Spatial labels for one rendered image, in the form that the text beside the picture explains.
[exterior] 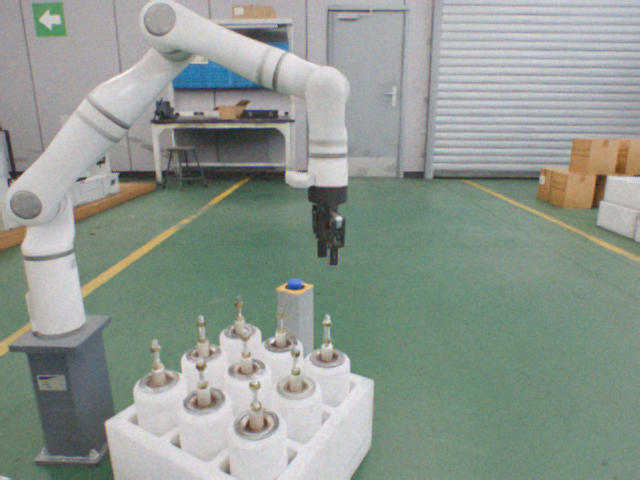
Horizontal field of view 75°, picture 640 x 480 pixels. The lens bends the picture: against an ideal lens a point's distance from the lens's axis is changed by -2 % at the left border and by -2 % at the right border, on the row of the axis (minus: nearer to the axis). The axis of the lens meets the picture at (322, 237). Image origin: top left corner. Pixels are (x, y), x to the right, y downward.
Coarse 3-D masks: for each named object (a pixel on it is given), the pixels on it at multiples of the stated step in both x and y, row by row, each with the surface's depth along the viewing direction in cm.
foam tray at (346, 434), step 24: (360, 384) 92; (336, 408) 85; (360, 408) 89; (120, 432) 78; (144, 432) 78; (168, 432) 78; (336, 432) 80; (360, 432) 91; (120, 456) 80; (144, 456) 76; (168, 456) 72; (192, 456) 72; (288, 456) 75; (312, 456) 72; (336, 456) 81; (360, 456) 93
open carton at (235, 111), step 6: (240, 102) 505; (246, 102) 519; (216, 108) 515; (222, 108) 507; (228, 108) 505; (234, 108) 503; (240, 108) 516; (222, 114) 509; (228, 114) 507; (234, 114) 505; (240, 114) 517
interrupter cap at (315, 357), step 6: (312, 354) 91; (318, 354) 91; (336, 354) 91; (342, 354) 90; (312, 360) 88; (318, 360) 88; (324, 360) 89; (330, 360) 89; (336, 360) 88; (342, 360) 88; (318, 366) 86; (324, 366) 86; (330, 366) 86; (336, 366) 86
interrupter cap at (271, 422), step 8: (264, 408) 73; (240, 416) 71; (248, 416) 71; (264, 416) 71; (272, 416) 71; (240, 424) 69; (248, 424) 70; (264, 424) 70; (272, 424) 69; (240, 432) 68; (248, 432) 68; (256, 432) 68; (264, 432) 68; (272, 432) 67; (256, 440) 66
